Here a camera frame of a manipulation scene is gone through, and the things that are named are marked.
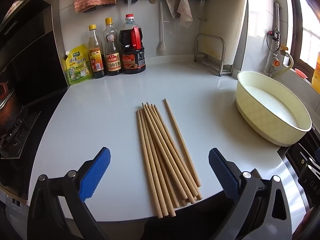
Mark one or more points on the brass gas valve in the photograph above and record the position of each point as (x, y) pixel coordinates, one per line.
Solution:
(283, 50)

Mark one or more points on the person's right hand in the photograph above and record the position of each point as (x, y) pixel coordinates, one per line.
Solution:
(308, 223)

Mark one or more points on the pink soap dish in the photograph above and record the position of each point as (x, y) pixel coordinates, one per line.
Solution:
(300, 73)

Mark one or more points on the yellow-capped soy sauce bottle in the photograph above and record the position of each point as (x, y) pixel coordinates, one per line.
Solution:
(113, 57)

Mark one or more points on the cream round basin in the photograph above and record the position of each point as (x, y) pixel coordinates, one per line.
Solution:
(250, 110)

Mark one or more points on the small yellow-capped vinegar bottle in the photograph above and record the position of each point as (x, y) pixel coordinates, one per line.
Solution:
(97, 60)

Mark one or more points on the green yellow seasoning pouch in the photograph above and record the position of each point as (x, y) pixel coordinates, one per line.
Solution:
(78, 67)

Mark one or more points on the dark window frame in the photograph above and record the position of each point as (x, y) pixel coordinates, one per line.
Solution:
(295, 30)

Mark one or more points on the white cutting board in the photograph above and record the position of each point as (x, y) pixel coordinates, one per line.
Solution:
(232, 17)

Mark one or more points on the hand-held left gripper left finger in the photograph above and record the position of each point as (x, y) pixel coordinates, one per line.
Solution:
(96, 172)

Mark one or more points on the red cooking pot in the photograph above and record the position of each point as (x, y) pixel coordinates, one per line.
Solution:
(7, 105)

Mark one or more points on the yellow detergent bottle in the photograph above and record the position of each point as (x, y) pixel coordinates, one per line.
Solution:
(317, 70)

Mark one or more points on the black range hood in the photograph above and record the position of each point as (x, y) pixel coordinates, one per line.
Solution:
(32, 55)

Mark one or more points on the orange-knob gas regulator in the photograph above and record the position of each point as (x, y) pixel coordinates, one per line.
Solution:
(275, 62)

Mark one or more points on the beige hanging rag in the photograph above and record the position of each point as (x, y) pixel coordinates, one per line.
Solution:
(183, 10)

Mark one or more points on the metal board rack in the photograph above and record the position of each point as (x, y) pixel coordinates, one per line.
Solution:
(221, 55)

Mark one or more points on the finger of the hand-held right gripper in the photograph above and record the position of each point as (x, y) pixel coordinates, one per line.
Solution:
(307, 163)

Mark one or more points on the pile of wooden chopsticks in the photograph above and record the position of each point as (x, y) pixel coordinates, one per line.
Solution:
(160, 155)

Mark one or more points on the metal gas pipe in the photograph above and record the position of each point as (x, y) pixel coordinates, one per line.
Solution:
(277, 17)

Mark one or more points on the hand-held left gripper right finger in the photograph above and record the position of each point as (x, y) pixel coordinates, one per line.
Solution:
(223, 172)

